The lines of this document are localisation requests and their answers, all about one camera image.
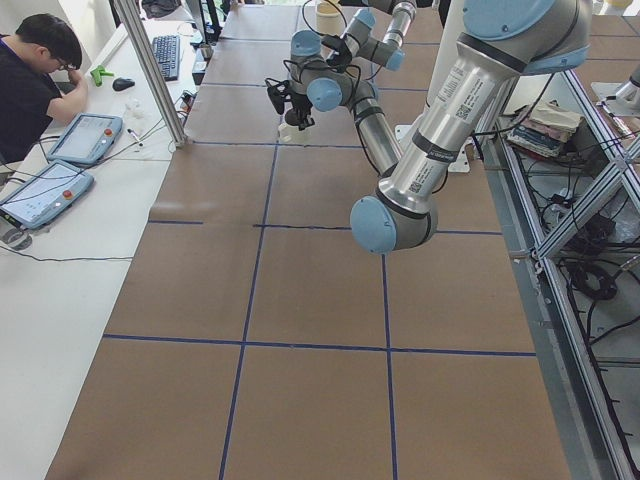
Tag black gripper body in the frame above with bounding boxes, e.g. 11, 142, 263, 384
321, 33, 356, 73
289, 92, 313, 123

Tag white ribbed HOME mug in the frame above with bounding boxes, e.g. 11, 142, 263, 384
278, 122, 308, 145

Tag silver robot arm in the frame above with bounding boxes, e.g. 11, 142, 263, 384
272, 1, 592, 254
321, 1, 417, 71

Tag cream plastic bin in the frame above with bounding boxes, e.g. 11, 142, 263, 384
315, 0, 344, 36

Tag black keyboard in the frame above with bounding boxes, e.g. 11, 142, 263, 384
152, 35, 181, 81

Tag black computer mouse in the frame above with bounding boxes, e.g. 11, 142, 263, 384
112, 77, 136, 92

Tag green plastic tool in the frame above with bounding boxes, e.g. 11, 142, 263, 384
90, 65, 115, 87

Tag upper teach pendant tablet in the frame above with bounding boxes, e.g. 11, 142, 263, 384
46, 113, 123, 167

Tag teach pendant tablet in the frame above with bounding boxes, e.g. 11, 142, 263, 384
46, 113, 123, 167
1, 160, 94, 230

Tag stack of books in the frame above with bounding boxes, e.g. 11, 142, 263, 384
506, 102, 584, 158

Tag brown paper table mat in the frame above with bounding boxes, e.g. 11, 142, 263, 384
44, 4, 640, 480

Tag lower teach pendant tablet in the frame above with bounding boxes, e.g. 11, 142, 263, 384
1, 160, 94, 230

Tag person in dark shirt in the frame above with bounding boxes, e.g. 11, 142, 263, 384
1, 13, 88, 163

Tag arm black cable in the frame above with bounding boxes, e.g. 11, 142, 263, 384
282, 58, 374, 114
299, 0, 351, 46

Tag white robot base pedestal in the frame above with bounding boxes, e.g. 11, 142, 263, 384
393, 0, 484, 174

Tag grey aluminium frame post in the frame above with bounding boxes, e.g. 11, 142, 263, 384
113, 0, 187, 148

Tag aluminium side frame rail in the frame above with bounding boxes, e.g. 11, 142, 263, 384
482, 71, 639, 479

